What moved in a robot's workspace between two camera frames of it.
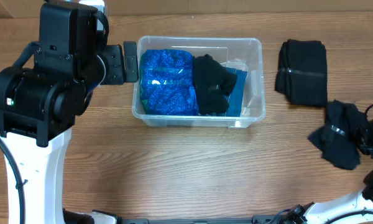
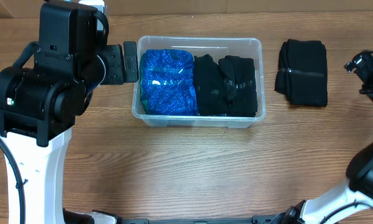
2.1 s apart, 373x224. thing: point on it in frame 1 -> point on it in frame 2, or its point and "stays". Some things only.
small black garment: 336,140 -> 242,88
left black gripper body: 114,73 stays
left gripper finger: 131,71 stays
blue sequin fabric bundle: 167,83 stays
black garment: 214,84 stays
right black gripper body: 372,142 -> 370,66
